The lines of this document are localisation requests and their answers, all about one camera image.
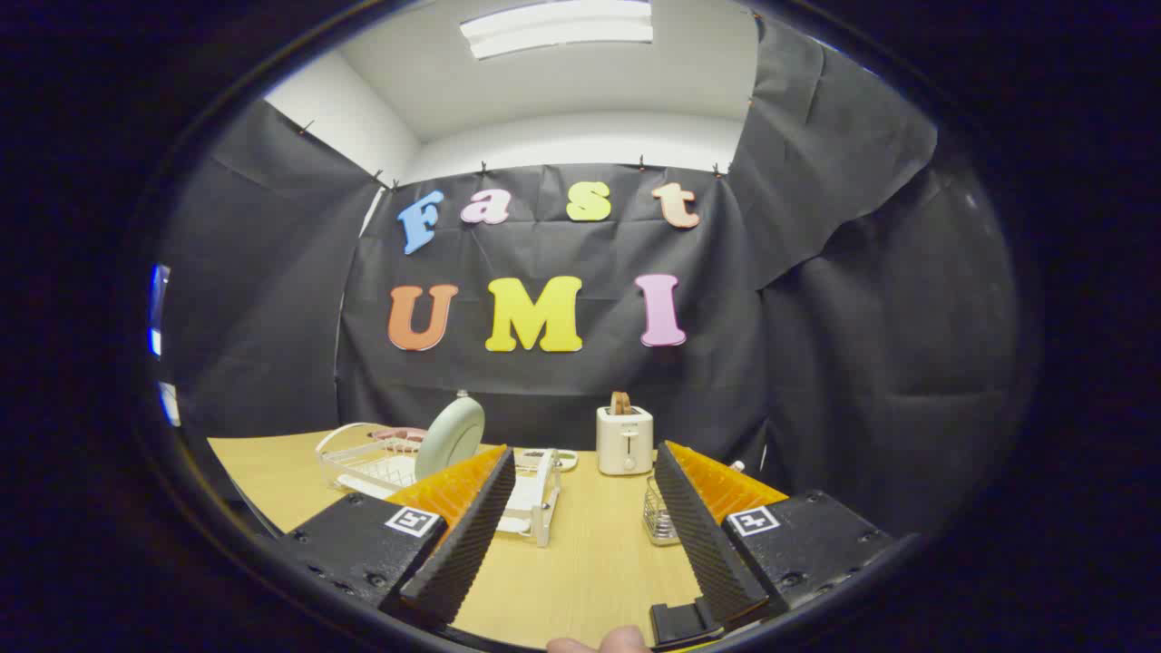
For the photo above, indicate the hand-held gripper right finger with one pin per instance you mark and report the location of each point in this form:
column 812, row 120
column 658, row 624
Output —
column 707, row 544

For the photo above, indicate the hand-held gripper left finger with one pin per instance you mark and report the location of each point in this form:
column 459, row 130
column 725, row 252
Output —
column 458, row 553

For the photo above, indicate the pale green plate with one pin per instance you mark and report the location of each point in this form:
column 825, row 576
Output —
column 449, row 440

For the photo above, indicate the pink plate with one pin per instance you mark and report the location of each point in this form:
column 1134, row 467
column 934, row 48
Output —
column 395, row 433

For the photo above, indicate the cream toaster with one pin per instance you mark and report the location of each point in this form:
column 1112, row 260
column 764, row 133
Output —
column 624, row 444

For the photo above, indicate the white divided bean tray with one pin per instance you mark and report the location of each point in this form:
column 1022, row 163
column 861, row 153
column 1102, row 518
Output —
column 558, row 460

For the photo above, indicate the black backdrop cloth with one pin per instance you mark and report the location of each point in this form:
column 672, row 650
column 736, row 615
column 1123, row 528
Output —
column 562, row 381

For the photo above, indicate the ceiling light panel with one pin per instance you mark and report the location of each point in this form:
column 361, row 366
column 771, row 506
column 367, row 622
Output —
column 558, row 25

